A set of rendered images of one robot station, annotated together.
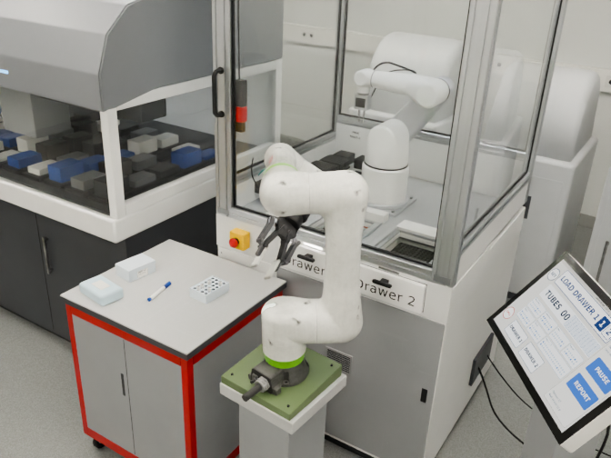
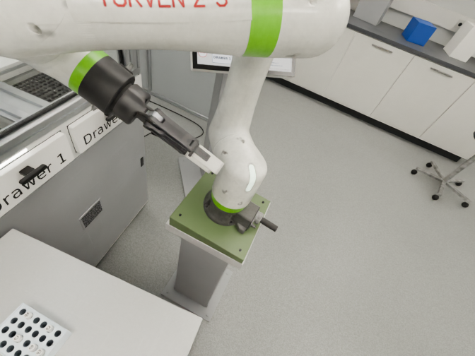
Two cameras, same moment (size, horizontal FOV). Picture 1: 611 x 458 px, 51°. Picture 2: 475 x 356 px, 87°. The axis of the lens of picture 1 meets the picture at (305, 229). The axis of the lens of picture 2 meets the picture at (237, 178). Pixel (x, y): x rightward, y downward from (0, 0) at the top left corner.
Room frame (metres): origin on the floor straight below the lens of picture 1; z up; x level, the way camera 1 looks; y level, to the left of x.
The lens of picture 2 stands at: (1.78, 0.50, 1.50)
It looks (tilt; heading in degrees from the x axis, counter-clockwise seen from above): 47 degrees down; 244
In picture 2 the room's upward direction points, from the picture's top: 20 degrees clockwise
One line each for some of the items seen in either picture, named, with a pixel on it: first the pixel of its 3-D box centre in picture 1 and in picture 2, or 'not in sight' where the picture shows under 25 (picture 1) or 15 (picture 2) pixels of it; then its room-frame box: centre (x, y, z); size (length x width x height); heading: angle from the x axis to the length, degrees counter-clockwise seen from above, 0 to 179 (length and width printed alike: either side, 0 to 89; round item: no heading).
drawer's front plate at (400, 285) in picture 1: (385, 286); (105, 118); (1.96, -0.30, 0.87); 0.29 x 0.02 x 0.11; 59
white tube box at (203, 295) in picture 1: (209, 289); (30, 337); (2.04, 0.35, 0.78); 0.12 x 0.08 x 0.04; 145
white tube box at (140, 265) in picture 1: (135, 267); not in sight; (2.17, 0.66, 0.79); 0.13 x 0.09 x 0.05; 141
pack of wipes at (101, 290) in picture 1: (101, 290); not in sight; (2.00, 0.74, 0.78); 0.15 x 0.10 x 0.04; 50
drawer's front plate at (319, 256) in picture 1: (311, 262); (25, 176); (2.12, -0.03, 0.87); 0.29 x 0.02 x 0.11; 59
